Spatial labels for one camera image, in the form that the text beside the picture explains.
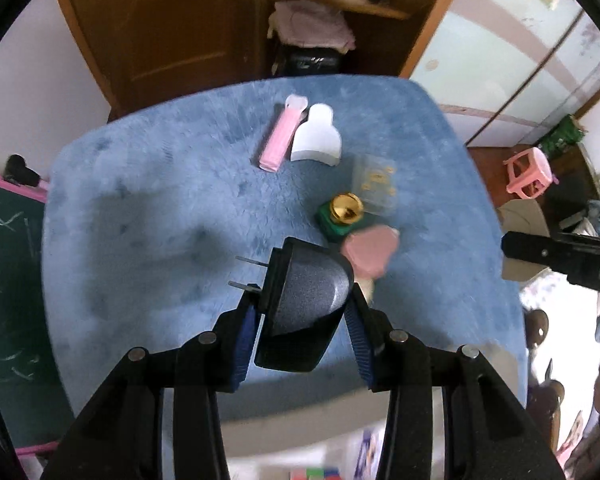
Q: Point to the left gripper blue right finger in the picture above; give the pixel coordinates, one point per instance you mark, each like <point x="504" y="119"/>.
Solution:
<point x="362" y="331"/>

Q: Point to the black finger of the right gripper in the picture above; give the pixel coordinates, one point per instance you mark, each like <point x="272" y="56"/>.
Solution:
<point x="529" y="254"/>

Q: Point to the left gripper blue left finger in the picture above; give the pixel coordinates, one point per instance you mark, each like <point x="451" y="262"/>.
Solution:
<point x="245" y="325"/>

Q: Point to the black power adapter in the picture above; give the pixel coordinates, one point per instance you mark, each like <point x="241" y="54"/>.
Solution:
<point x="302" y="299"/>

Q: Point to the green gold perfume bottle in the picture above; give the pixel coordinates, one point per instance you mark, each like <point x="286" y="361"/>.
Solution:
<point x="339" y="216"/>

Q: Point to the clear box with gold studs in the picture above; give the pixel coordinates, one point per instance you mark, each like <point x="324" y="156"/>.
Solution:
<point x="374" y="182"/>

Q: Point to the clear plastic packet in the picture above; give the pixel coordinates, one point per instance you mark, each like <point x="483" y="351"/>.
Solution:
<point x="368" y="455"/>

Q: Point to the multicolour puzzle cube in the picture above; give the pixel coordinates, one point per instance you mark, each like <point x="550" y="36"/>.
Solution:
<point x="315" y="473"/>

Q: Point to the pink round compact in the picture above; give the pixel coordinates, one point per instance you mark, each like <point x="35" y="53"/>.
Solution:
<point x="369" y="250"/>

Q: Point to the brown wooden bedpost knob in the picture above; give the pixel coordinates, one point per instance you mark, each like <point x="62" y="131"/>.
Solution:
<point x="536" y="326"/>

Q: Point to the pink plastic stool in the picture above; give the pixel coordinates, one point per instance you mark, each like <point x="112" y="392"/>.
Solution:
<point x="529" y="174"/>

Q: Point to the white plastic bin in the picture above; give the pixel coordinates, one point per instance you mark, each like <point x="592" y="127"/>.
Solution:
<point x="322" y="435"/>

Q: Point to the blue fuzzy table cover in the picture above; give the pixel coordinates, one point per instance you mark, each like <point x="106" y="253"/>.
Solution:
<point x="154" y="221"/>

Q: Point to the pink flat stick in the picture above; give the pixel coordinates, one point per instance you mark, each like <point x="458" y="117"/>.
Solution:
<point x="276" y="147"/>

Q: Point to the white bottle-shaped object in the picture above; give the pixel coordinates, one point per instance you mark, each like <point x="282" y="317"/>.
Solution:
<point x="317" y="138"/>

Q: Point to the sliding wardrobe door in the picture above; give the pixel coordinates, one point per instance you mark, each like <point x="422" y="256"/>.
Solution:
<point x="506" y="71"/>

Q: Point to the black chalkboard clip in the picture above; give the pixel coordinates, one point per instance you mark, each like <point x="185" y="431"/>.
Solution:
<point x="17" y="172"/>

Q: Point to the pink folded cloth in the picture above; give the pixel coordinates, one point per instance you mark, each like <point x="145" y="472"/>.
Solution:
<point x="308" y="24"/>

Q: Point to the brown wooden cabinet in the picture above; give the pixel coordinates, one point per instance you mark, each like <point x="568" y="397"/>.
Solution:
<point x="144" y="52"/>

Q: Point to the green chalkboard pink frame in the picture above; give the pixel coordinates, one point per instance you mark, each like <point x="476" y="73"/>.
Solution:
<point x="33" y="401"/>

